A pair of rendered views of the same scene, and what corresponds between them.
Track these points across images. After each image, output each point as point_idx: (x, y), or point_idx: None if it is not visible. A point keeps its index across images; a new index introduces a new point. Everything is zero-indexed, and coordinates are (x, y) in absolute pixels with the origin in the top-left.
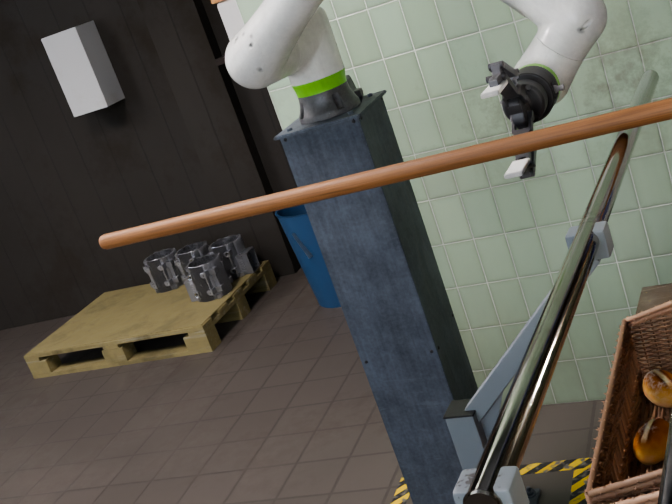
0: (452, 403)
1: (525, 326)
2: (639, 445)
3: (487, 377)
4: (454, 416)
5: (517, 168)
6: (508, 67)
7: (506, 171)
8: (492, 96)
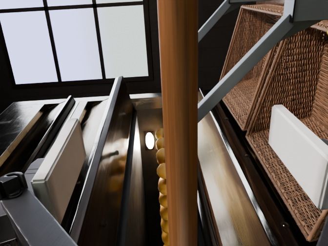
0: (292, 0)
1: (228, 73)
2: None
3: (265, 36)
4: (284, 6)
5: (281, 144)
6: None
7: (282, 116)
8: (83, 142)
